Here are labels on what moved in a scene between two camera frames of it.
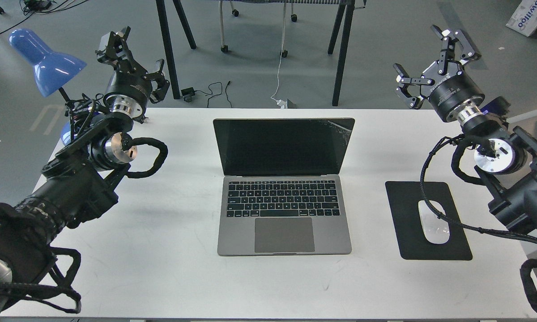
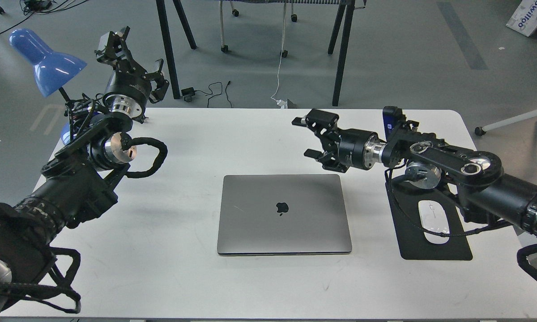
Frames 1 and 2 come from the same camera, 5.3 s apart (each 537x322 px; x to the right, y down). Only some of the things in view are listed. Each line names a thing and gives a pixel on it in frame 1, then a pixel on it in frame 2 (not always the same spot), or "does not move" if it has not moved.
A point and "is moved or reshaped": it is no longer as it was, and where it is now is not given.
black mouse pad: [404, 197] does not move
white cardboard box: [529, 14] does not move
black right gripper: [453, 94] to [359, 149]
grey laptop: [284, 192] is moved or reshaped
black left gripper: [129, 91] does not move
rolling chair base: [283, 52] does not move
